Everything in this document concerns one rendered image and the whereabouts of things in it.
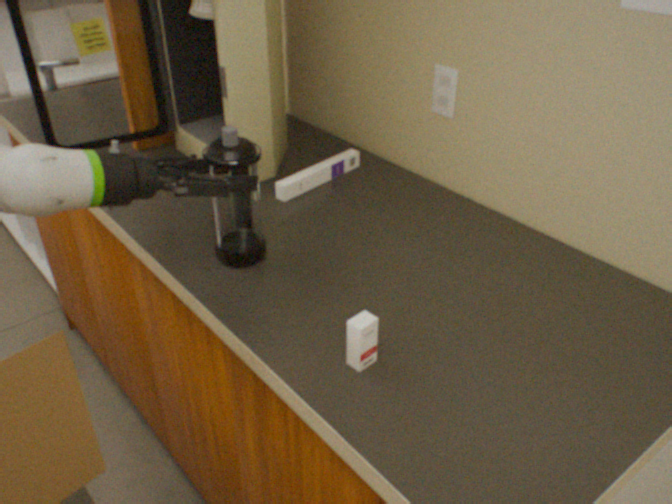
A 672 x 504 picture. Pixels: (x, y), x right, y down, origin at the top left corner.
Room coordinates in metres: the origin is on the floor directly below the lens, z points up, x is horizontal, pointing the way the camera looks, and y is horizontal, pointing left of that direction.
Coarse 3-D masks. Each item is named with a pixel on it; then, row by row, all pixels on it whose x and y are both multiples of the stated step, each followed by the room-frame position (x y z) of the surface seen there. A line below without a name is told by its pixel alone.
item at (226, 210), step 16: (256, 144) 1.11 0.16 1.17; (208, 160) 1.04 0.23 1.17; (224, 160) 1.03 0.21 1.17; (240, 160) 1.04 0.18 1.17; (256, 192) 1.06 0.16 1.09; (224, 208) 1.04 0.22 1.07; (240, 208) 1.04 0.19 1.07; (256, 208) 1.06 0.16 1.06; (224, 224) 1.04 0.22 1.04; (240, 224) 1.04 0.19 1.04; (256, 224) 1.06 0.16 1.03; (224, 240) 1.04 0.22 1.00; (240, 240) 1.03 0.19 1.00; (256, 240) 1.05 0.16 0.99
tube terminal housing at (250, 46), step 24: (216, 0) 1.38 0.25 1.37; (240, 0) 1.41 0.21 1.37; (264, 0) 1.45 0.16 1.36; (216, 24) 1.39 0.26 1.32; (240, 24) 1.40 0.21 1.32; (264, 24) 1.44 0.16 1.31; (240, 48) 1.40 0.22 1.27; (264, 48) 1.44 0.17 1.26; (240, 72) 1.40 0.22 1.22; (264, 72) 1.44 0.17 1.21; (240, 96) 1.39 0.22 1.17; (264, 96) 1.44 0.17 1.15; (240, 120) 1.39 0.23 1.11; (264, 120) 1.43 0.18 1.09; (192, 144) 1.54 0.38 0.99; (264, 144) 1.43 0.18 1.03; (264, 168) 1.43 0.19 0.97
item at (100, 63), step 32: (32, 0) 1.47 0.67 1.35; (64, 0) 1.50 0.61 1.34; (96, 0) 1.54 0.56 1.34; (128, 0) 1.58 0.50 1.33; (32, 32) 1.46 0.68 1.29; (64, 32) 1.49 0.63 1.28; (96, 32) 1.53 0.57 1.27; (128, 32) 1.57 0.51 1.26; (64, 64) 1.49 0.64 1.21; (96, 64) 1.52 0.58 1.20; (128, 64) 1.56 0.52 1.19; (32, 96) 1.44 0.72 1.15; (64, 96) 1.48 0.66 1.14; (96, 96) 1.51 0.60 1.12; (128, 96) 1.55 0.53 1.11; (64, 128) 1.47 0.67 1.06; (96, 128) 1.51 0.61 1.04; (128, 128) 1.55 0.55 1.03
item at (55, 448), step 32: (32, 352) 0.52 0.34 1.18; (64, 352) 0.55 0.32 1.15; (0, 384) 0.49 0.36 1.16; (32, 384) 0.52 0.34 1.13; (64, 384) 0.54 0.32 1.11; (0, 416) 0.49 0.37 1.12; (32, 416) 0.51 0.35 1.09; (64, 416) 0.53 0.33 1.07; (0, 448) 0.48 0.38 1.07; (32, 448) 0.50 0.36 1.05; (64, 448) 0.52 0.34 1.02; (96, 448) 0.55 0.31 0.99; (0, 480) 0.47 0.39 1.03; (32, 480) 0.49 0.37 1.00; (64, 480) 0.51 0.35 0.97
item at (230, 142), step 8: (224, 128) 1.08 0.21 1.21; (232, 128) 1.08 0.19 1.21; (224, 136) 1.07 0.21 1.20; (232, 136) 1.07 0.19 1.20; (216, 144) 1.08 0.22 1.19; (224, 144) 1.07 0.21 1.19; (232, 144) 1.07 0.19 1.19; (240, 144) 1.08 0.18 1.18; (248, 144) 1.08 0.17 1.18; (208, 152) 1.06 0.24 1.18; (216, 152) 1.05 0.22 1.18; (224, 152) 1.04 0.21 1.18; (232, 152) 1.04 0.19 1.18; (240, 152) 1.05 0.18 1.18; (248, 152) 1.06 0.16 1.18
